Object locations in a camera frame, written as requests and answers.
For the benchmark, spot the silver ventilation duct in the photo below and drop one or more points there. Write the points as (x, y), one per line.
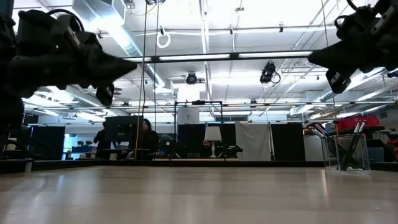
(124, 37)

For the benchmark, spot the small white shade table lamp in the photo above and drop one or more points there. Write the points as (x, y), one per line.
(213, 133)

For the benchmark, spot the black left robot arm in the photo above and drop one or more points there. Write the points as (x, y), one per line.
(18, 77)

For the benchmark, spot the black ceiling-mounted camera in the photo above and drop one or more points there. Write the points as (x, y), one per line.
(269, 73)

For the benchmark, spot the black fluffy-head makeup brush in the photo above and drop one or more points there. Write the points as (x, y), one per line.
(321, 128)

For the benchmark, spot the black overhead rig camera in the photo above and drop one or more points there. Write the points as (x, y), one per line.
(191, 78)

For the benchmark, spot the red storage bins shelf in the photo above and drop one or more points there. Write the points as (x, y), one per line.
(367, 122)

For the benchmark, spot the black partition panel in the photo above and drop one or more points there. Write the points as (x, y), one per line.
(289, 143)

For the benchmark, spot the white curtain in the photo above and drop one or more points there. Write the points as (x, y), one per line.
(252, 143)

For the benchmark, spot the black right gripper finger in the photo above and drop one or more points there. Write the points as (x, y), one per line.
(339, 63)
(335, 52)

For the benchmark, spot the black frame stand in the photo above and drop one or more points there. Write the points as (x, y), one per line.
(199, 102)

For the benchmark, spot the blue storage box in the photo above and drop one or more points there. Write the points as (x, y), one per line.
(84, 149)

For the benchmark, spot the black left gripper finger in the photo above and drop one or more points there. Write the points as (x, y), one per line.
(109, 77)
(109, 63)

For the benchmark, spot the person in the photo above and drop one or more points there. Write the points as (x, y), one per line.
(100, 140)
(150, 137)
(206, 146)

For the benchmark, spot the clear acrylic organizer box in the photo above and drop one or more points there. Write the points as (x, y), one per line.
(362, 161)

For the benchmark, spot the black overhead light bar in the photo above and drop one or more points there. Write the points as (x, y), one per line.
(217, 56)

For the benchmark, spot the black monitor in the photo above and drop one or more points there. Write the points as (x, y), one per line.
(122, 129)

